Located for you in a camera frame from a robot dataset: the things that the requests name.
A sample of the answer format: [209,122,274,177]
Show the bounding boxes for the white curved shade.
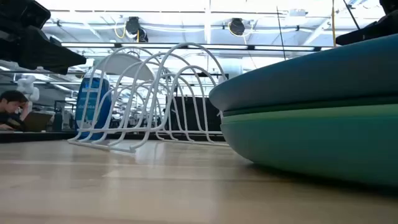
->
[94,52,155,82]

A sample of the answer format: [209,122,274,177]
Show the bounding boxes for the dark blue plate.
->
[208,33,398,112]

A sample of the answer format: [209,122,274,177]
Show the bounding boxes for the black ceiling cable reel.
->
[228,17,247,37]
[125,16,149,43]

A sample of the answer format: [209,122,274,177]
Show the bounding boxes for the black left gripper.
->
[0,0,88,75]

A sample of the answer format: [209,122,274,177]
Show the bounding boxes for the person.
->
[0,90,30,131]

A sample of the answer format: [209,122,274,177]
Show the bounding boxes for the blue dish soap bottle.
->
[75,67,113,141]

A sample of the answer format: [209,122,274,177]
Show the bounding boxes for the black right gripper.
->
[335,0,398,47]

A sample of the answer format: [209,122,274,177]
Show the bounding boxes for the black monitor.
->
[164,96,223,133]

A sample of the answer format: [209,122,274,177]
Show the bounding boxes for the yellow cord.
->
[330,0,338,48]

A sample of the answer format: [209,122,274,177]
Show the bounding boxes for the teal plate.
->
[220,119,398,188]

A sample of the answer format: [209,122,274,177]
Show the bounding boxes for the brown laptop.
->
[23,111,54,133]

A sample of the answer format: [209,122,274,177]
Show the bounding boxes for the thin black hanging cable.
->
[275,5,287,61]

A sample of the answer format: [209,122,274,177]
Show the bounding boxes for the dark green plate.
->
[221,96,398,118]

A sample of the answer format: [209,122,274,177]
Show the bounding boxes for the white wire dish rack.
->
[67,42,229,154]

